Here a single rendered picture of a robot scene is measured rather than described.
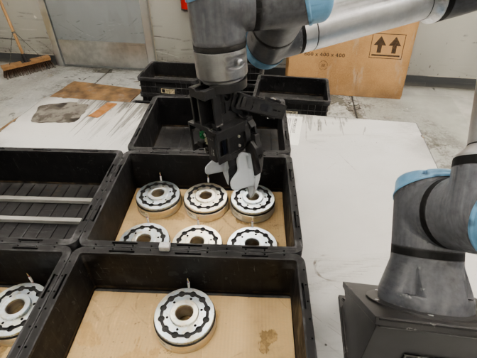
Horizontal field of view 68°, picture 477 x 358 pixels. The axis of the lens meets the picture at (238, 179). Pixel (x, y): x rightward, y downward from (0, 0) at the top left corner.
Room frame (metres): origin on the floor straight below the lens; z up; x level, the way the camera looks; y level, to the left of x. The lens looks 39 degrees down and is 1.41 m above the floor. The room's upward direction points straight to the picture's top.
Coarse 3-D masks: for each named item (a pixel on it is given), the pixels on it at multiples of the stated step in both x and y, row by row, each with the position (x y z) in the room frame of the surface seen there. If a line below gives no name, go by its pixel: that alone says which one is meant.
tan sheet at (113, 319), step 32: (96, 320) 0.33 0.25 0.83; (128, 320) 0.33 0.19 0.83; (224, 320) 0.33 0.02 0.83; (256, 320) 0.33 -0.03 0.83; (288, 320) 0.33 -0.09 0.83; (96, 352) 0.28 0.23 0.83; (128, 352) 0.28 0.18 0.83; (160, 352) 0.28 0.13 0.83; (192, 352) 0.28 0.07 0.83; (224, 352) 0.28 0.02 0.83; (256, 352) 0.28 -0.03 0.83; (288, 352) 0.28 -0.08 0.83
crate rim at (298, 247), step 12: (180, 156) 0.69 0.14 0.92; (192, 156) 0.69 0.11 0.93; (204, 156) 0.69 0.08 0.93; (264, 156) 0.69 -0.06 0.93; (276, 156) 0.69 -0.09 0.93; (288, 156) 0.69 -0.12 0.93; (120, 168) 0.64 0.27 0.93; (288, 168) 0.64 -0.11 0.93; (288, 180) 0.60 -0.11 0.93; (108, 192) 0.56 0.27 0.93; (96, 216) 0.50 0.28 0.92; (84, 228) 0.46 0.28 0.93; (300, 228) 0.46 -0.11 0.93; (84, 240) 0.43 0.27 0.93; (96, 240) 0.43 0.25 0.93; (300, 240) 0.43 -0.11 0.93; (264, 252) 0.40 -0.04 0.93; (276, 252) 0.40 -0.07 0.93; (288, 252) 0.40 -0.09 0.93; (300, 252) 0.40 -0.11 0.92
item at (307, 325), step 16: (144, 256) 0.39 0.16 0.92; (160, 256) 0.39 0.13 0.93; (176, 256) 0.39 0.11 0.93; (192, 256) 0.39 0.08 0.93; (208, 256) 0.39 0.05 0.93; (224, 256) 0.39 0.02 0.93; (240, 256) 0.39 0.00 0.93; (256, 256) 0.40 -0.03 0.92; (272, 256) 0.39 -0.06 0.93; (288, 256) 0.39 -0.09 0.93; (64, 272) 0.36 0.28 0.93; (304, 272) 0.36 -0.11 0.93; (64, 288) 0.33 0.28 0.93; (304, 288) 0.33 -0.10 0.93; (48, 304) 0.30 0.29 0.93; (304, 304) 0.31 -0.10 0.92; (48, 320) 0.28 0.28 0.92; (304, 320) 0.27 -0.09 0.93; (32, 336) 0.25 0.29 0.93; (304, 336) 0.25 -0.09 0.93; (32, 352) 0.23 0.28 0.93
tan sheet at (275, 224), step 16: (128, 208) 0.62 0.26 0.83; (128, 224) 0.56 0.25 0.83; (160, 224) 0.56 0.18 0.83; (176, 224) 0.56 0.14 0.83; (192, 224) 0.56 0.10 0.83; (208, 224) 0.56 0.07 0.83; (224, 224) 0.56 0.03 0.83; (240, 224) 0.56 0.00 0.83; (256, 224) 0.56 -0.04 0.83; (272, 224) 0.56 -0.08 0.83; (224, 240) 0.52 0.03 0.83
